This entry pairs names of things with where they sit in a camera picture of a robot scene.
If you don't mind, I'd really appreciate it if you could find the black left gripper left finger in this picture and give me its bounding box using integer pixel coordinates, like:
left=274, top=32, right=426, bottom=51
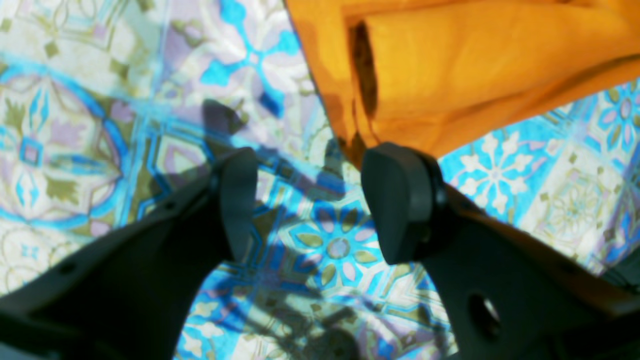
left=0, top=147, right=258, bottom=360

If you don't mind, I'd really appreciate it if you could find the patterned blue tablecloth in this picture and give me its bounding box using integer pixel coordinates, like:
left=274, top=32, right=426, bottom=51
left=1, top=0, right=639, bottom=360

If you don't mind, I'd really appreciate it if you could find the orange T-shirt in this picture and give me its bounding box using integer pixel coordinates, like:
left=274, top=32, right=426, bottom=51
left=285, top=0, right=640, bottom=168

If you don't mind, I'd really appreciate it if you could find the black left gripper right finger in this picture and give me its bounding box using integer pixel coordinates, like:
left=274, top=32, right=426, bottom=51
left=361, top=142, right=639, bottom=360

